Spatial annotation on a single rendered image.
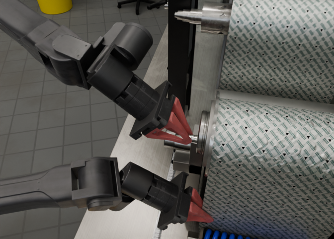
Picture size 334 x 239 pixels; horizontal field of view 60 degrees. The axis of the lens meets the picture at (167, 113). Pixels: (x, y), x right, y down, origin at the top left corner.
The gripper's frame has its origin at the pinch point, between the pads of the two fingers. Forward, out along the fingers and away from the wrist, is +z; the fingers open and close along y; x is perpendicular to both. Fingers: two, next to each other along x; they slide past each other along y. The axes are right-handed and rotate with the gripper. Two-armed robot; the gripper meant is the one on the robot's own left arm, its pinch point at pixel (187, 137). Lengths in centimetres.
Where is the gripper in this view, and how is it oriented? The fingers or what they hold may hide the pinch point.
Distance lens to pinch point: 52.1
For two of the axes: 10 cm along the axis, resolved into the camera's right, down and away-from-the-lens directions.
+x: 6.5, -4.4, -6.2
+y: -2.1, 6.8, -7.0
